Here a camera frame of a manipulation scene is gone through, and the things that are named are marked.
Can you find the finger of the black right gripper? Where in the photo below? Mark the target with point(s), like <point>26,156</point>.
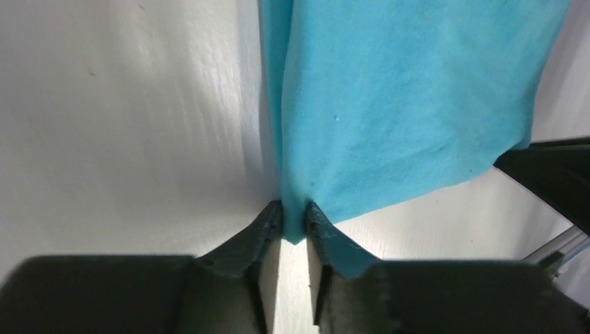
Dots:
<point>555,171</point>

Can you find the cyan t-shirt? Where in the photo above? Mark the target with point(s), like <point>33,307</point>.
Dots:
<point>373,103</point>

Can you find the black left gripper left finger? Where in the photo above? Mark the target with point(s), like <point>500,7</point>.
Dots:
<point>231,289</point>

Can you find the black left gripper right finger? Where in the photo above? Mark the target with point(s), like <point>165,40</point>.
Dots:
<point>353,291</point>

